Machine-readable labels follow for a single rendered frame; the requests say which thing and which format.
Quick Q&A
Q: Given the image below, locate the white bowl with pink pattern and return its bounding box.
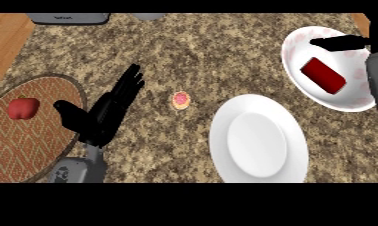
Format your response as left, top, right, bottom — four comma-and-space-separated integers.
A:
281, 25, 378, 114

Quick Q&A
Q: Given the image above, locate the red apple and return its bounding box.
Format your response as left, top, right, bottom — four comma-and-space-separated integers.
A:
8, 97, 42, 121

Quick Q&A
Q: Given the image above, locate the grey appliance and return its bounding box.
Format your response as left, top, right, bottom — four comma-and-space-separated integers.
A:
26, 12, 111, 26

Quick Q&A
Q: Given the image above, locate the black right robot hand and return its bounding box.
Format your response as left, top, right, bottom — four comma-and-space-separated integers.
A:
309, 34, 373, 52

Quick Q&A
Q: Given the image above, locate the small grey rounded object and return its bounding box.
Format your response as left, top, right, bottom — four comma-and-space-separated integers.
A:
130, 12, 167, 21

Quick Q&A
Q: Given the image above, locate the white plate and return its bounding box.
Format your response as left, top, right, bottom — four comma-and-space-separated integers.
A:
209, 93, 311, 184

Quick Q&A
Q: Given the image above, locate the red can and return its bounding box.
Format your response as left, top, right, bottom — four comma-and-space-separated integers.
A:
300, 56, 349, 96

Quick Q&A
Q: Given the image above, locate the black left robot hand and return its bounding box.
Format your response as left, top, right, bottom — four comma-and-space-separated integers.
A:
52, 63, 148, 148

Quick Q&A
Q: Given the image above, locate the pink frosted cupcake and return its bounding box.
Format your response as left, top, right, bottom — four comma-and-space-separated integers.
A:
170, 90, 194, 111

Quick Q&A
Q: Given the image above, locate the round brown woven placemat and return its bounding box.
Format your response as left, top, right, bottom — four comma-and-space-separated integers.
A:
0, 73, 91, 184

